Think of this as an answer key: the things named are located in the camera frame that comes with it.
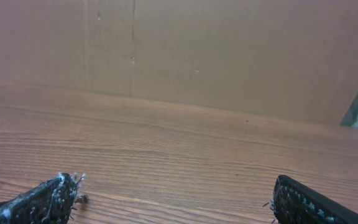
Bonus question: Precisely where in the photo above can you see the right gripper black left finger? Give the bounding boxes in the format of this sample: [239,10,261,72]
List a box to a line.
[0,173,85,224]

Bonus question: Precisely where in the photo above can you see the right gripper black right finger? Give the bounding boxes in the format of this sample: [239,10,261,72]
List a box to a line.
[270,175,358,224]

